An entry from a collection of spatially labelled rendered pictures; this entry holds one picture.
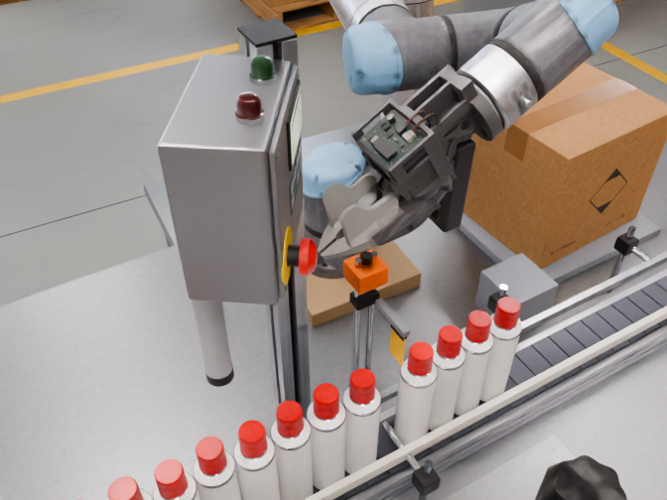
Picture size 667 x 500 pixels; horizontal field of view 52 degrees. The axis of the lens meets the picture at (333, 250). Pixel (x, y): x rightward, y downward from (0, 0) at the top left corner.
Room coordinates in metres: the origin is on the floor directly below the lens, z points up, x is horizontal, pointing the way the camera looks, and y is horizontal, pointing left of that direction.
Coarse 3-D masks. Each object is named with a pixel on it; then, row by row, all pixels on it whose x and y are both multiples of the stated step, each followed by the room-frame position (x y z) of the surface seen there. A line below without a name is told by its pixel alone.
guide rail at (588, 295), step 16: (656, 256) 0.89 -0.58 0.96; (624, 272) 0.85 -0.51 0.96; (640, 272) 0.86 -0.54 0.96; (592, 288) 0.81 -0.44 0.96; (608, 288) 0.82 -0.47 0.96; (560, 304) 0.78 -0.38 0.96; (576, 304) 0.78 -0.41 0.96; (528, 320) 0.74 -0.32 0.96; (544, 320) 0.75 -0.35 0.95; (384, 400) 0.59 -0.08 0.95
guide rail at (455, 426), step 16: (640, 320) 0.78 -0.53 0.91; (656, 320) 0.79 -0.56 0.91; (624, 336) 0.75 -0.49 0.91; (592, 352) 0.71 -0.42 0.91; (560, 368) 0.68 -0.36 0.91; (528, 384) 0.65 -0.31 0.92; (544, 384) 0.66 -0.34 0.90; (496, 400) 0.62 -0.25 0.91; (512, 400) 0.63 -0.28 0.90; (464, 416) 0.59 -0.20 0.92; (480, 416) 0.60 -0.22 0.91; (432, 432) 0.56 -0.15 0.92; (448, 432) 0.57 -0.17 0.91; (400, 448) 0.54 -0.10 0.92; (416, 448) 0.54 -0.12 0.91; (384, 464) 0.51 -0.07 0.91; (352, 480) 0.49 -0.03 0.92; (320, 496) 0.46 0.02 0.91; (336, 496) 0.47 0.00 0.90
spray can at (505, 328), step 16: (512, 304) 0.66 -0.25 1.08; (496, 320) 0.65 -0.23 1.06; (512, 320) 0.65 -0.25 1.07; (496, 336) 0.64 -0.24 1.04; (512, 336) 0.64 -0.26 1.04; (496, 352) 0.64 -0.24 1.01; (512, 352) 0.64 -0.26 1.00; (496, 368) 0.64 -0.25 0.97; (496, 384) 0.64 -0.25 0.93; (480, 400) 0.64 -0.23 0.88
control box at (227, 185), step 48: (192, 96) 0.56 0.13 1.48; (288, 96) 0.57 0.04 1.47; (192, 144) 0.48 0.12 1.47; (240, 144) 0.48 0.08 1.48; (192, 192) 0.48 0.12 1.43; (240, 192) 0.47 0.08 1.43; (288, 192) 0.53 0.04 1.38; (192, 240) 0.48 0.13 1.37; (240, 240) 0.47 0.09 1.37; (288, 240) 0.51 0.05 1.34; (192, 288) 0.48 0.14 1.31; (240, 288) 0.47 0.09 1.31
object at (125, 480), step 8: (120, 480) 0.39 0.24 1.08; (128, 480) 0.39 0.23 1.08; (112, 488) 0.38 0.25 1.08; (120, 488) 0.38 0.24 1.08; (128, 488) 0.38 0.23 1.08; (136, 488) 0.38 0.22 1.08; (112, 496) 0.37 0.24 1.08; (120, 496) 0.37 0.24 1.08; (128, 496) 0.37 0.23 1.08; (136, 496) 0.38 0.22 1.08; (144, 496) 0.39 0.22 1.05
